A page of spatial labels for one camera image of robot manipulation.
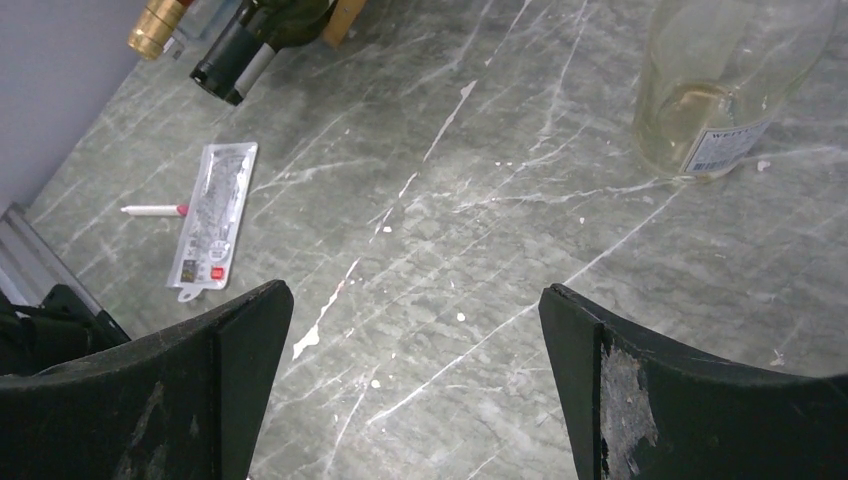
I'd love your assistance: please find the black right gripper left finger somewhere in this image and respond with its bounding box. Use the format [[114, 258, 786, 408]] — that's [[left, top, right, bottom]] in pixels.
[[1, 280, 294, 479]]

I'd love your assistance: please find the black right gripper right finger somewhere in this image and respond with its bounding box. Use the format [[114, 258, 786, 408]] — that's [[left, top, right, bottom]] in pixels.
[[538, 284, 847, 479]]

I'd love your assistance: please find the dark green wine bottle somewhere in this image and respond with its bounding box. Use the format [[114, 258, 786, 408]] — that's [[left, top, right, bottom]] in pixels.
[[190, 0, 335, 101]]

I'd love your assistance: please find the clear round glass bottle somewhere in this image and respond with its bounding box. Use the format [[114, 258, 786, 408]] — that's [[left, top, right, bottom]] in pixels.
[[633, 0, 840, 181]]

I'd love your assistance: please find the blue labelled clear bottle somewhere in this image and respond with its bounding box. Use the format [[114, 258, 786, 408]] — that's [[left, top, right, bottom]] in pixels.
[[163, 0, 240, 59]]

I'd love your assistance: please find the red wine bottle gold cap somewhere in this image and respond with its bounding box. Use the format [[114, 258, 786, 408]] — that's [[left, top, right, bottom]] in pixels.
[[127, 0, 193, 60]]

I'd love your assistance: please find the wooden wine rack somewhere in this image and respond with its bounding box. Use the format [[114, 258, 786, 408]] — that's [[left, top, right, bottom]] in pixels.
[[322, 0, 367, 48]]

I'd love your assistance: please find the clear plastic blister package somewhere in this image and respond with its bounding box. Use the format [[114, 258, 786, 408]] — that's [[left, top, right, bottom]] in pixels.
[[166, 142, 258, 303]]

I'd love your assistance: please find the white pink marker pen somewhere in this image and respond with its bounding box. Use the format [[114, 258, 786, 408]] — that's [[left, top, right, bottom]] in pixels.
[[120, 204, 189, 217]]

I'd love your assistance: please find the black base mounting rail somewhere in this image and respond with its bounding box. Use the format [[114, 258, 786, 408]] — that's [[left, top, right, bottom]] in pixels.
[[1, 204, 130, 376]]

